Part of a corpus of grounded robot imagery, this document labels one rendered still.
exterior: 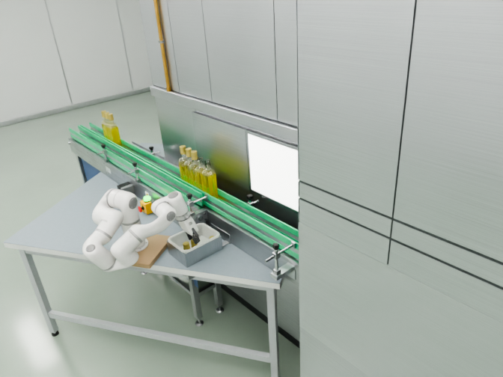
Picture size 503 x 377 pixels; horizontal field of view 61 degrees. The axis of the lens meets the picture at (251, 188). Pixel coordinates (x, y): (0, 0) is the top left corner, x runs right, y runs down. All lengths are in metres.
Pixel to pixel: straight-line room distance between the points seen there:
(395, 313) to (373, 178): 0.42
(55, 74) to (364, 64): 7.24
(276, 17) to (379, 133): 0.87
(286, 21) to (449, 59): 0.93
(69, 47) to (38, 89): 0.87
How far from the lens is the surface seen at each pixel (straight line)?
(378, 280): 1.35
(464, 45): 1.00
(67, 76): 8.16
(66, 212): 2.87
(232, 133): 2.20
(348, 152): 1.22
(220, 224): 2.25
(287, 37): 1.82
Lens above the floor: 2.02
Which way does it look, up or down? 27 degrees down
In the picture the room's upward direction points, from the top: 4 degrees counter-clockwise
